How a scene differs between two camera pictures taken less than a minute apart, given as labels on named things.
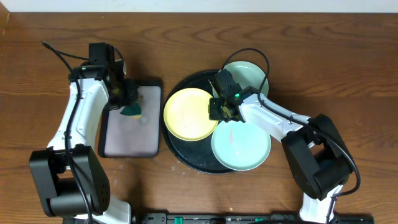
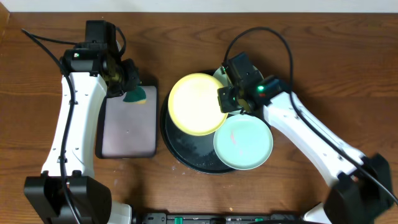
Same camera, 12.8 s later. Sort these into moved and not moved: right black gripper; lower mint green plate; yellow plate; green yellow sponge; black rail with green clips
Moved: green yellow sponge; right black gripper; yellow plate
Not moved: black rail with green clips; lower mint green plate
